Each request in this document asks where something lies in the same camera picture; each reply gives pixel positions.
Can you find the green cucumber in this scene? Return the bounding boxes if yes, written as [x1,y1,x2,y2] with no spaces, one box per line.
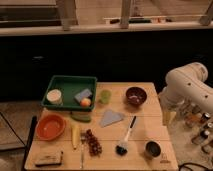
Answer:
[70,112,91,123]

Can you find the dark grape bunch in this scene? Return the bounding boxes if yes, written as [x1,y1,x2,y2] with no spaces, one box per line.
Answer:
[86,129,102,156]

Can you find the silver fork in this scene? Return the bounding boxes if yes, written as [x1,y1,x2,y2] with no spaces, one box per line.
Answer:
[80,132,86,170]

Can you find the light green cup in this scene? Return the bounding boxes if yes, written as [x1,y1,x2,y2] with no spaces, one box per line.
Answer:
[100,90,111,104]

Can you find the yellow banana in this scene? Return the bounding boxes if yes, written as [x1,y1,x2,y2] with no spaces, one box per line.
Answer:
[72,124,81,150]

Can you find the orange red bowl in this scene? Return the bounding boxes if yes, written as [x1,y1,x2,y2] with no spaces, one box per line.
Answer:
[36,114,66,141]

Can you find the dark metal cup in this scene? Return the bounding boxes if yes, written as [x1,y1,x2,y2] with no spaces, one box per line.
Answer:
[145,141,161,159]

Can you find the black handled dish brush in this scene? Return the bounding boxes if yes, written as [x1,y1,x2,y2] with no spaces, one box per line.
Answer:
[115,116,137,156]

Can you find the grey blue towel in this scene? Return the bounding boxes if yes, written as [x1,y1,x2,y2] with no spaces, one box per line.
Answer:
[99,110,124,127]

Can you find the brown rectangular sponge block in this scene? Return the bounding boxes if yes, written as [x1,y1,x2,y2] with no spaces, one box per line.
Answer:
[34,151,63,167]

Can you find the green plastic tray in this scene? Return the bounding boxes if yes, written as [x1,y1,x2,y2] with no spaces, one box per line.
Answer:
[41,75,97,112]

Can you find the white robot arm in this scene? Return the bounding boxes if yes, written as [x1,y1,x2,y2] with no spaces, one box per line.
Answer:
[158,62,213,126]

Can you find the black cable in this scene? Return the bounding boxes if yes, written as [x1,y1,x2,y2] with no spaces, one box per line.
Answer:
[178,161,213,171]

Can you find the dark maroon bowl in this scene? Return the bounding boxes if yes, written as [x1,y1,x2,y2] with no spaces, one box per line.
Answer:
[126,87,147,107]

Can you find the blue sponge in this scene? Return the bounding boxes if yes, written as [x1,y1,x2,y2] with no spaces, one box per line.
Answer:
[74,89,92,102]

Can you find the orange peach fruit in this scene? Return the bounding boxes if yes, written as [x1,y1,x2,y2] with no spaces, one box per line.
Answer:
[80,98,91,107]

